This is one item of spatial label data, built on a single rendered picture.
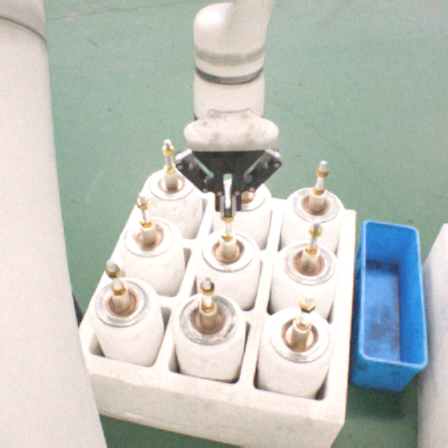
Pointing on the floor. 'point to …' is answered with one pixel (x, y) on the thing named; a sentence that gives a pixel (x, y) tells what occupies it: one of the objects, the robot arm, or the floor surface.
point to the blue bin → (387, 309)
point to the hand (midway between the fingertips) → (227, 201)
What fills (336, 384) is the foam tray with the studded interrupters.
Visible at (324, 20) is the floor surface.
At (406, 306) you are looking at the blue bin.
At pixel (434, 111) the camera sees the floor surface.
